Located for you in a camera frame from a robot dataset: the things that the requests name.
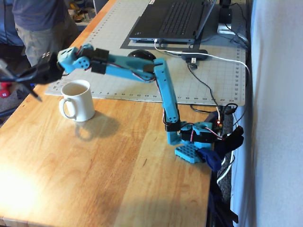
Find blue upholstered furniture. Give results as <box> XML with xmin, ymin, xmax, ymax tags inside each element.
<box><xmin>0</xmin><ymin>0</ymin><xmax>25</xmax><ymax>46</ymax></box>

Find black hub cable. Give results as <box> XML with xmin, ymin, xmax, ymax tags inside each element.
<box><xmin>186</xmin><ymin>61</ymin><xmax>220</xmax><ymax>112</ymax></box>

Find grey gridded cutting mat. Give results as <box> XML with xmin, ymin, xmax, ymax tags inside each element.
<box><xmin>45</xmin><ymin>0</ymin><xmax>247</xmax><ymax>106</ymax></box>

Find red dumbbell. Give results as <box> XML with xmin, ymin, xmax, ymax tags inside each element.
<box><xmin>0</xmin><ymin>82</ymin><xmax>13</xmax><ymax>99</ymax></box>

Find black computer mouse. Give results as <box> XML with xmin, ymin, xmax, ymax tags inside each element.
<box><xmin>127</xmin><ymin>50</ymin><xmax>157</xmax><ymax>62</ymax></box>

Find dark blue table clamp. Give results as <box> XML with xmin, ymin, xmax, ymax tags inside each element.
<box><xmin>197</xmin><ymin>126</ymin><xmax>245</xmax><ymax>171</ymax></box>

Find white ceramic mug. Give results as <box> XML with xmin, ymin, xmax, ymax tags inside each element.
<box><xmin>58</xmin><ymin>79</ymin><xmax>96</xmax><ymax>122</ymax></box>

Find dark grey laptop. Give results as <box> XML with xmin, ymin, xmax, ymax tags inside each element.
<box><xmin>129</xmin><ymin>0</ymin><xmax>217</xmax><ymax>44</ymax></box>

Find black silver pen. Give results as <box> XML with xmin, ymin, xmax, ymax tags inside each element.
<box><xmin>0</xmin><ymin>59</ymin><xmax>44</xmax><ymax>103</ymax></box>

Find black silver stand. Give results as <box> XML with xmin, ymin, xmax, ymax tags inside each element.
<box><xmin>216</xmin><ymin>0</ymin><xmax>234</xmax><ymax>34</ymax></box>

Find black power cable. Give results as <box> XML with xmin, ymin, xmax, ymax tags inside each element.
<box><xmin>190</xmin><ymin>103</ymin><xmax>239</xmax><ymax>116</ymax></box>

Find white usb cable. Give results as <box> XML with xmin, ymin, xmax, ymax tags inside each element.
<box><xmin>153</xmin><ymin>39</ymin><xmax>252</xmax><ymax>184</ymax></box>

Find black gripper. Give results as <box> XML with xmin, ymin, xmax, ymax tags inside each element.
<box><xmin>0</xmin><ymin>52</ymin><xmax>64</xmax><ymax>85</ymax></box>

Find person in grey shirt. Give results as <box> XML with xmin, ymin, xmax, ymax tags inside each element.
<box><xmin>11</xmin><ymin>0</ymin><xmax>80</xmax><ymax>67</ymax></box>

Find black usb hub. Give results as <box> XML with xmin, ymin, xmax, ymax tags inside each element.
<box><xmin>181</xmin><ymin>49</ymin><xmax>208</xmax><ymax>60</ymax></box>

